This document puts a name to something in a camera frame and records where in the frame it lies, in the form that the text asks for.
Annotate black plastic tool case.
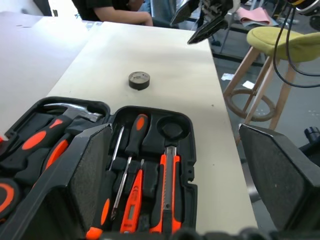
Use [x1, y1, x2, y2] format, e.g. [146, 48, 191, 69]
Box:
[0, 96, 198, 240]

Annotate black orange handled pliers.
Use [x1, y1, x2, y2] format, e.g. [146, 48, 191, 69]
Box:
[14, 132, 76, 186]

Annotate person in black shirt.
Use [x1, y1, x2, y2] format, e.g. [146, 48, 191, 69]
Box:
[71, 0, 155, 27]

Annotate orange black utility knife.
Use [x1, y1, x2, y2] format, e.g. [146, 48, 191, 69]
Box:
[149, 146, 181, 235]

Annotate flathead screwdriver black orange handle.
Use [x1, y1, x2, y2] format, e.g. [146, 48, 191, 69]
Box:
[85, 126, 125, 240]

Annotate black chair base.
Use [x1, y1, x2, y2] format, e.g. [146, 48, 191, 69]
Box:
[303, 126, 320, 156]

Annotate Phillips screwdriver black orange handle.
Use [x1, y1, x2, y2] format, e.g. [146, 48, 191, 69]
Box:
[111, 113, 150, 222]

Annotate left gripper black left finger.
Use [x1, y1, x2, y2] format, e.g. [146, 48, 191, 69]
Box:
[0, 123, 113, 240]

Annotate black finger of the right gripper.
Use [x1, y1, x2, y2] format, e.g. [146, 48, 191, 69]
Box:
[169, 0, 200, 26]
[187, 18, 229, 46]

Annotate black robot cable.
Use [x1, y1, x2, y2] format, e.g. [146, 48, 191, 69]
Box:
[273, 0, 320, 89]

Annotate claw hammer black orange handle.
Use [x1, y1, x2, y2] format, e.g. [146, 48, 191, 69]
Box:
[0, 102, 104, 173]

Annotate black electrical tape roll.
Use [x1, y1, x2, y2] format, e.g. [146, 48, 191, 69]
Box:
[128, 71, 152, 91]

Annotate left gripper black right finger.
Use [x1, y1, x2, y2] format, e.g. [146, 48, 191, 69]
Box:
[238, 123, 320, 232]

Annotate orange voltage tester pen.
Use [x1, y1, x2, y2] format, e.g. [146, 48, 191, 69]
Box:
[119, 159, 145, 235]

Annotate wooden stool yellow-green seat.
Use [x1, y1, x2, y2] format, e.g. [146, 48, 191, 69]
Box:
[223, 26, 320, 131]

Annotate pink cloth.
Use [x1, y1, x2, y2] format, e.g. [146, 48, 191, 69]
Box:
[236, 6, 274, 26]

